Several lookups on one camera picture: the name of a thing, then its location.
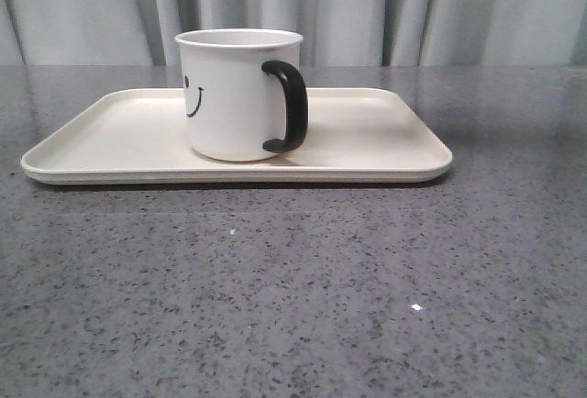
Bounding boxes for white smiley mug black handle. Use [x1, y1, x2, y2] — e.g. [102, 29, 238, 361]
[175, 28, 308, 161]

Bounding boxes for cream rectangular plastic tray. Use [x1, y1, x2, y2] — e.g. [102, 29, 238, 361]
[21, 88, 453, 185]

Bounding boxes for grey pleated curtain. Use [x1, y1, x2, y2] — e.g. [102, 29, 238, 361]
[1, 0, 586, 66]

